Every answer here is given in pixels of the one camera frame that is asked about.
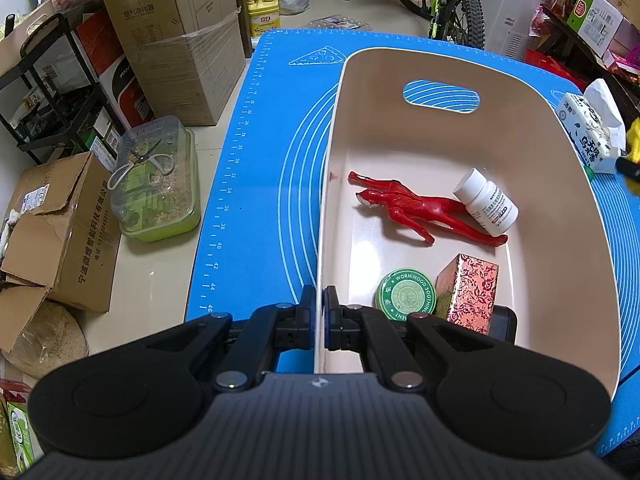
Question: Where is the beige plastic storage basket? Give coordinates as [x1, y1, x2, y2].
[317, 48, 620, 391]

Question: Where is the yellow toy with red dial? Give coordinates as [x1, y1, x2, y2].
[627, 117, 640, 164]

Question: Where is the red floral patterned box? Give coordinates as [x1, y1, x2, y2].
[435, 254, 499, 335]

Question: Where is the green round tin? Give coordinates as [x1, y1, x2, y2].
[374, 268, 436, 322]

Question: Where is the open brown cardboard box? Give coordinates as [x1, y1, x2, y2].
[1, 152, 120, 351]

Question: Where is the white pill bottle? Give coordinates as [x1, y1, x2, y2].
[454, 168, 518, 237]

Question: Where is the blue silicone baking mat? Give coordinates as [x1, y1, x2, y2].
[186, 29, 639, 454]

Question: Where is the red action figure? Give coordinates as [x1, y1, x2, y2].
[347, 171, 508, 247]

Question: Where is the clear green plastic container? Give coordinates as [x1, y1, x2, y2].
[107, 115, 201, 243]

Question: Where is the white printed tissue box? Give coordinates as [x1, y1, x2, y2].
[555, 78, 626, 174]

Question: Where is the black metal rack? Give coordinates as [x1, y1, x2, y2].
[1, 13, 125, 165]

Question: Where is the red gift box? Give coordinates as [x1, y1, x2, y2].
[524, 49, 591, 91]

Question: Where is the large cardboard box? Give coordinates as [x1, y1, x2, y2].
[103, 0, 245, 126]

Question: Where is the green white carton box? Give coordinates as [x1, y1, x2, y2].
[567, 0, 623, 58]

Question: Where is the yellow detergent jug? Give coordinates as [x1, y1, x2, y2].
[246, 0, 280, 39]

